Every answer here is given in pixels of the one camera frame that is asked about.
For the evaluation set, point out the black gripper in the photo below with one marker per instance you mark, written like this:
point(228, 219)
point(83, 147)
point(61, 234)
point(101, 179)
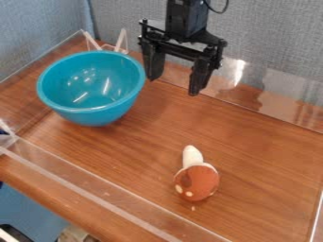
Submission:
point(201, 48)

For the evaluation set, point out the brown toy mushroom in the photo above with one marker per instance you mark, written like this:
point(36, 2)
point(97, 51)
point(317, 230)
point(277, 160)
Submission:
point(196, 179)

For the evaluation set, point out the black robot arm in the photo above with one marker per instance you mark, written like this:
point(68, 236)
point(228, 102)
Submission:
point(187, 17)

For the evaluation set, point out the blue plastic bowl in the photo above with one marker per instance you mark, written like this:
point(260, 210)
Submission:
point(91, 87)

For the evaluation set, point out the clear acrylic barrier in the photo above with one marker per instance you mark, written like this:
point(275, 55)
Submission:
point(107, 177)

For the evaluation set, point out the clear acrylic corner bracket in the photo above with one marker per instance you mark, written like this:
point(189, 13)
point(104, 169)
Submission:
point(119, 47)

